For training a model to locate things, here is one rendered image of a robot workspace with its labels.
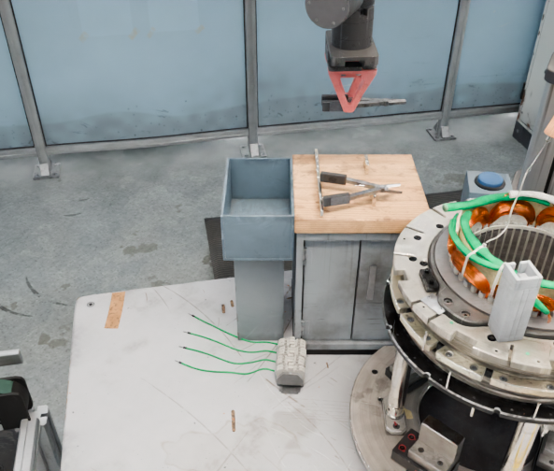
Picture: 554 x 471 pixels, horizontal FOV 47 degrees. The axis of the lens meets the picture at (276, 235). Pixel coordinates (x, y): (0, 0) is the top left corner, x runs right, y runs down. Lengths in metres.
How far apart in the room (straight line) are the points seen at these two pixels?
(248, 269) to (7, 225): 2.02
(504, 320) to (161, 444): 0.55
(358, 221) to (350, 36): 0.25
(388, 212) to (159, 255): 1.74
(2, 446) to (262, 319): 1.16
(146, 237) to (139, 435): 1.74
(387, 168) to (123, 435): 0.58
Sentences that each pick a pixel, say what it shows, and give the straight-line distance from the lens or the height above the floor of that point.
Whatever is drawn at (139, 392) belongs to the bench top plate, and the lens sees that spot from 1.08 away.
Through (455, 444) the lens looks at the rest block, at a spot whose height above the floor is 0.87.
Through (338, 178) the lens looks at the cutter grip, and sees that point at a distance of 0.97.
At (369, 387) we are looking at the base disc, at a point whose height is 0.80.
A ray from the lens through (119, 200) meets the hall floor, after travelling 2.95.
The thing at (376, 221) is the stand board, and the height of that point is 1.06.
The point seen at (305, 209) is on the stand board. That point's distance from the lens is 0.94.
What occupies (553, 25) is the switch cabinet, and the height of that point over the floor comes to 0.62.
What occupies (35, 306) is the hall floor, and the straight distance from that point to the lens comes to 2.49.
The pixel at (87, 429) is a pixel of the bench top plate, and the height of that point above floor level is 0.78.
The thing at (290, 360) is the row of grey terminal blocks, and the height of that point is 0.82.
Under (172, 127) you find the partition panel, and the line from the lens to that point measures 3.11.
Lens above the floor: 1.60
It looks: 37 degrees down
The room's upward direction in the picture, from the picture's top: straight up
